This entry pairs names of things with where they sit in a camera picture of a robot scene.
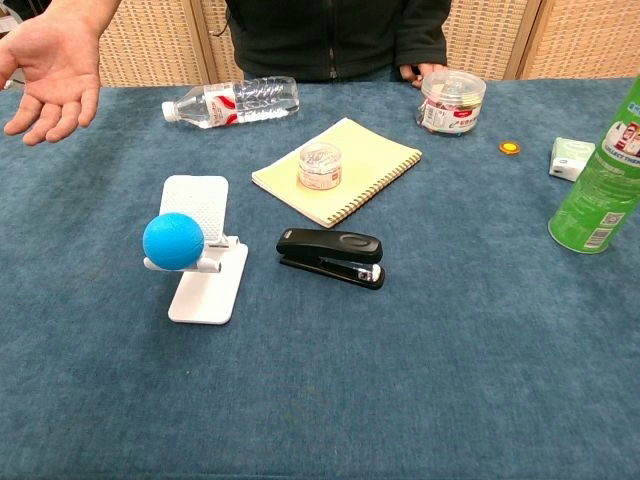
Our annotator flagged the person's left hand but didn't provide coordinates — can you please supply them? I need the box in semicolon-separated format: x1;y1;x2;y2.
398;62;449;90

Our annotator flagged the person's right hand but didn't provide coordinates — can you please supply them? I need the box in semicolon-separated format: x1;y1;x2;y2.
0;13;102;147

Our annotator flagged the person's right forearm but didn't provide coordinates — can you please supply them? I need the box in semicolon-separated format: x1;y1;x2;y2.
52;0;124;39

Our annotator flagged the person's black jacket torso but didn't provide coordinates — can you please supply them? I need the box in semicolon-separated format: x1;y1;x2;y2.
224;0;453;82

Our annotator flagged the blue rubber ball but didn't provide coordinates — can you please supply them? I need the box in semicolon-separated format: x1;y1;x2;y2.
142;212;206;272

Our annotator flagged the large clear clip jar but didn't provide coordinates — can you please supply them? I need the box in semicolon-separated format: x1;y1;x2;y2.
415;70;488;138

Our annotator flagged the wicker folding screen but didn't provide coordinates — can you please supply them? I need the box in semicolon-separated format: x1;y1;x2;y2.
0;0;640;89

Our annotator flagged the yellow spiral notebook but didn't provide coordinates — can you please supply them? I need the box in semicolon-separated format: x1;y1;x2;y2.
251;117;423;229

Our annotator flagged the small clear paperclip jar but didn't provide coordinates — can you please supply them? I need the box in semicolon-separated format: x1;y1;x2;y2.
297;142;344;191

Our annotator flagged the white green small box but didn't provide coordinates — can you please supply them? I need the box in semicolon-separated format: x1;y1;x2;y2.
548;136;597;183

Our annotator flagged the clear plastic water bottle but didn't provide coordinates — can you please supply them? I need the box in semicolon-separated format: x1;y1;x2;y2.
161;75;301;130

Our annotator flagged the black stapler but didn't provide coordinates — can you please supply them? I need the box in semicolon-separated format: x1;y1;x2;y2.
276;228;387;291

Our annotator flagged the green cylindrical can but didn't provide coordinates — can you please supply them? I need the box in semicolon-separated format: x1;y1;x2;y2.
547;73;640;255

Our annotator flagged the blue table cloth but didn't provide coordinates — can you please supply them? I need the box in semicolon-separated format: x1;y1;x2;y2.
0;77;640;480

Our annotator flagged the white folding phone stand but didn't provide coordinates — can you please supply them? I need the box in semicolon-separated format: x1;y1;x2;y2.
142;174;250;326

